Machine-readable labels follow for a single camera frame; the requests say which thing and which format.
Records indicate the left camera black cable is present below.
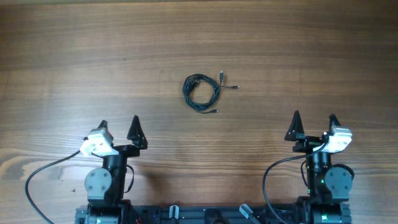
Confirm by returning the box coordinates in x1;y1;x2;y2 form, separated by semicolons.
24;150;82;224

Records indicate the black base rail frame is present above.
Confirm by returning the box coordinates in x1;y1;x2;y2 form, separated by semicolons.
75;203;353;224

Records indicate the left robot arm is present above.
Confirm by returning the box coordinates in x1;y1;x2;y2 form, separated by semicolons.
75;116;148;224

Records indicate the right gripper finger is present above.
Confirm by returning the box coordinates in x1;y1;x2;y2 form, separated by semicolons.
284;110;305;141
329;114;341;129

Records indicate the camera black cable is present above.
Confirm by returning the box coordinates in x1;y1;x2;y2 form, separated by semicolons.
262;141;330;224
24;150;82;224

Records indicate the right camera black cable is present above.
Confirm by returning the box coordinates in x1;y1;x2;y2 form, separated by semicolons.
262;141;330;224

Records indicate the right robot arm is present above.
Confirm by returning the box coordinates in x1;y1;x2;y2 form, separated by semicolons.
284;111;354;223

